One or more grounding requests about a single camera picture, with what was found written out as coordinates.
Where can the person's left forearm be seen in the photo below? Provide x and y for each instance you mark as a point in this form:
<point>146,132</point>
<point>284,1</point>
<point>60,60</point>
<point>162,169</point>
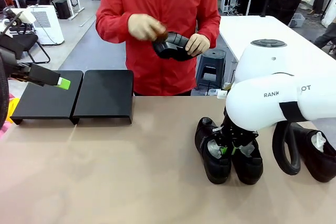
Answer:
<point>210,24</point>

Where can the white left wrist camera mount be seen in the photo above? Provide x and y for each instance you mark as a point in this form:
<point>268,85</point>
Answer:
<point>25,16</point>

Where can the white paper shoe stuffing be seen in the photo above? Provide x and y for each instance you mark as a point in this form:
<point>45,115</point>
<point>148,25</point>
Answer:
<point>319,141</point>
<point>246,148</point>
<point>214,150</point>

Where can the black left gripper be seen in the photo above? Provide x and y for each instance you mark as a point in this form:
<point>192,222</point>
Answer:
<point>13,48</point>

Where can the brown cardboard box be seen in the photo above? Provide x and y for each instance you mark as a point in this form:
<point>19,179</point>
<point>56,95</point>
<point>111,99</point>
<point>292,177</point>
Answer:
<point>227,86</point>

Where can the person's right hand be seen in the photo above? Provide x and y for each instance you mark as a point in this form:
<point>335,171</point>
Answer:
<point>143,27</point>

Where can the person in dark trousers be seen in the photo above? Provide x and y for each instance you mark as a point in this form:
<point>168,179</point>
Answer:
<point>325,37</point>

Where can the black plastic stool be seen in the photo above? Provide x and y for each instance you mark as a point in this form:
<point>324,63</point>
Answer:
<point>212,64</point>

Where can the white air purifier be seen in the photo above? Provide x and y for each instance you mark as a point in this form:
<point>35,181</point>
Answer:
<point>48,24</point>

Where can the grey storage bin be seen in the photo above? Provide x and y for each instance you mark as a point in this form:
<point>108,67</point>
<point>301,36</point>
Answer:
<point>296,20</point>

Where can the black computer tower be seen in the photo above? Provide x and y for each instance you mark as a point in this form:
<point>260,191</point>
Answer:
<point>62,9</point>

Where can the yellow object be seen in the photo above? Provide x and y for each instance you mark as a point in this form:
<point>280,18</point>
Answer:
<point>14,110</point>

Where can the white table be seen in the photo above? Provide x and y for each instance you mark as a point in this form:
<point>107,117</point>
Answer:
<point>262,30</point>

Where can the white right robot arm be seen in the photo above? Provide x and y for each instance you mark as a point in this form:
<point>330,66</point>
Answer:
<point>262,103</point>

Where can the pink cloth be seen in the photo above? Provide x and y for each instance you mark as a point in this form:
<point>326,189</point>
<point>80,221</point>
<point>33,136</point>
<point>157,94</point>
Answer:
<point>4,130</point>

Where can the black leather shoe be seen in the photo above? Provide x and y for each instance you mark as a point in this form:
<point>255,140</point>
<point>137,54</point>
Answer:
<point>210,166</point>
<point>317,166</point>
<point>173,48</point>
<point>249,169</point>

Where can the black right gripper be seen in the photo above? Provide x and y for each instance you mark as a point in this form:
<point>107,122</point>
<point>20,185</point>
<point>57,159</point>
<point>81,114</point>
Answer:
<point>236,130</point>

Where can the person's left hand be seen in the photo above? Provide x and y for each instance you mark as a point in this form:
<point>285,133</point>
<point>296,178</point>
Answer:
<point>198,44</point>

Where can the white computer case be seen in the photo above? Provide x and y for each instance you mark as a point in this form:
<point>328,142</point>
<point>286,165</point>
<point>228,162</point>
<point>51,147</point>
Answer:
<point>229,2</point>

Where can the person's right forearm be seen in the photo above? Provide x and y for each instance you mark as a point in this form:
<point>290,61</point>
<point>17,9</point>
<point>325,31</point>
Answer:
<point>113,28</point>

